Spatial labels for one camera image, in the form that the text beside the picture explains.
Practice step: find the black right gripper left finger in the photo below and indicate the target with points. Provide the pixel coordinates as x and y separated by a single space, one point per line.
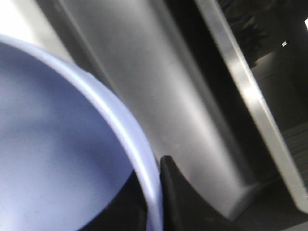
126 212

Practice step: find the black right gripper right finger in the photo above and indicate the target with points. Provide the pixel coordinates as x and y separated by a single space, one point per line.
184 208

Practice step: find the light blue bowl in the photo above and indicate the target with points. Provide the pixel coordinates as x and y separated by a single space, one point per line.
67 145

